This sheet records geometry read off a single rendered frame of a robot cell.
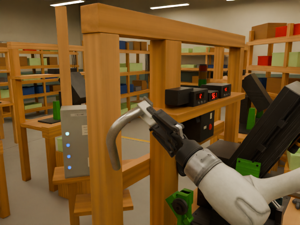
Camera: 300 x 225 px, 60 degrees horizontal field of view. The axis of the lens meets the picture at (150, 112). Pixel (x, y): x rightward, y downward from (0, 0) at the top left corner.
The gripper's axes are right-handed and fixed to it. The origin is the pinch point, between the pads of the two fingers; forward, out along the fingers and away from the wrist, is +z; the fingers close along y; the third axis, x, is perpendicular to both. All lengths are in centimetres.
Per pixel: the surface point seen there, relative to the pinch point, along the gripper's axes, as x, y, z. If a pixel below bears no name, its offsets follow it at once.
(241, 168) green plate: -48, -54, -19
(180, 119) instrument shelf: -23.1, -23.0, 5.4
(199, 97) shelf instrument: -45, -29, 14
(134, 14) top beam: -19.1, 12.4, 33.5
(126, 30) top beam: -13.0, 9.4, 30.0
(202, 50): -666, -486, 483
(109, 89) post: 1.7, -3.4, 19.1
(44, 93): -102, -522, 629
